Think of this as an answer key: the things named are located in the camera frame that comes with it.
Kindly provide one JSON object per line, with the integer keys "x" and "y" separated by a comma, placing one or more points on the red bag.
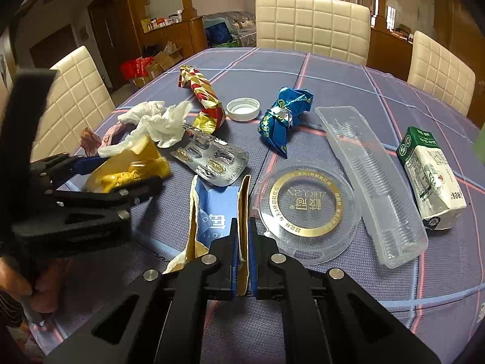
{"x": 136, "y": 68}

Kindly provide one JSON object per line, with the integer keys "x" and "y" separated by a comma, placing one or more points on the clear plastic tray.
{"x": 379, "y": 197}

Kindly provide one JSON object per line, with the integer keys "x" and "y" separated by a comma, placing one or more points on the pink wrapper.
{"x": 91, "y": 140}

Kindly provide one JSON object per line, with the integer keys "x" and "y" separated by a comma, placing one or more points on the white tissue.
{"x": 166, "y": 125}
{"x": 140, "y": 112}

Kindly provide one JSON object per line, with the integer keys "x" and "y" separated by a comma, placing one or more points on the grey patterned sofa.
{"x": 244, "y": 30}

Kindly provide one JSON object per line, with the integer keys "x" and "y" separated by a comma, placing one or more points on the wooden room divider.
{"x": 189, "y": 34}

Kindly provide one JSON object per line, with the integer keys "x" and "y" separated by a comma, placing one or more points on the cluster of small bottles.
{"x": 163, "y": 22}

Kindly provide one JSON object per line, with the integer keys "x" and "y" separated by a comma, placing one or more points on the red and gold snack wrapper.
{"x": 204, "y": 94}

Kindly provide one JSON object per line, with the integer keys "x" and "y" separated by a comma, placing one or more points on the yellow plastic wrapper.
{"x": 125, "y": 167}

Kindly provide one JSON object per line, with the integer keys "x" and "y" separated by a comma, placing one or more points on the torn blue cardboard box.
{"x": 212, "y": 212}

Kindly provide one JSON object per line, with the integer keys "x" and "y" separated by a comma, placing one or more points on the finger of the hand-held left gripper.
{"x": 125, "y": 193}
{"x": 87, "y": 165}

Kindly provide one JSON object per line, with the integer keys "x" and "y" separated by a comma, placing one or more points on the cream quilted dining chair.
{"x": 310, "y": 26}
{"x": 439, "y": 72}
{"x": 75, "y": 98}

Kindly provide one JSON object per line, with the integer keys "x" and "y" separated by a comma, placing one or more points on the wooden sideboard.
{"x": 390, "y": 53}

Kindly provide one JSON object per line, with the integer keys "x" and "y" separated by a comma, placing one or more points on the person's left hand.
{"x": 15, "y": 276}

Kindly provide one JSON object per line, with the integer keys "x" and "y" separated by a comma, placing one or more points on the dark wooden door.
{"x": 106, "y": 38}

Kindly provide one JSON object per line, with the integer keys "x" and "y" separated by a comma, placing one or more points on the white bottle cap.
{"x": 242, "y": 110}

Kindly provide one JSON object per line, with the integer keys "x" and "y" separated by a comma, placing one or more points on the blue plaid tablecloth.
{"x": 379, "y": 311}

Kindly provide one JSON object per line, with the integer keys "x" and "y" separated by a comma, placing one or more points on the blue foil snack wrapper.
{"x": 280, "y": 121}

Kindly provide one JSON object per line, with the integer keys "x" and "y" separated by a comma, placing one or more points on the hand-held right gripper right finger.
{"x": 261, "y": 258}

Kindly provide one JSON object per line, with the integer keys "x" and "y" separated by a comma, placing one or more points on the blue bag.
{"x": 218, "y": 34}

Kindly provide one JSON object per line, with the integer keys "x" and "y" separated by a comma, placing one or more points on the green and white milk carton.
{"x": 432, "y": 182}

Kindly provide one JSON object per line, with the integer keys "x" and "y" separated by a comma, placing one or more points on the open cardboard boxes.
{"x": 163, "y": 60}

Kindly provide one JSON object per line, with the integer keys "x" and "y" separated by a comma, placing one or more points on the clear blister strip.
{"x": 204, "y": 134}

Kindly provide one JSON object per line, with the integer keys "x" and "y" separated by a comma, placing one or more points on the silver pill blister pack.
{"x": 216, "y": 163}

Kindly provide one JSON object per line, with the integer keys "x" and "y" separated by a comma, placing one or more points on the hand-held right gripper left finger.
{"x": 229, "y": 258}

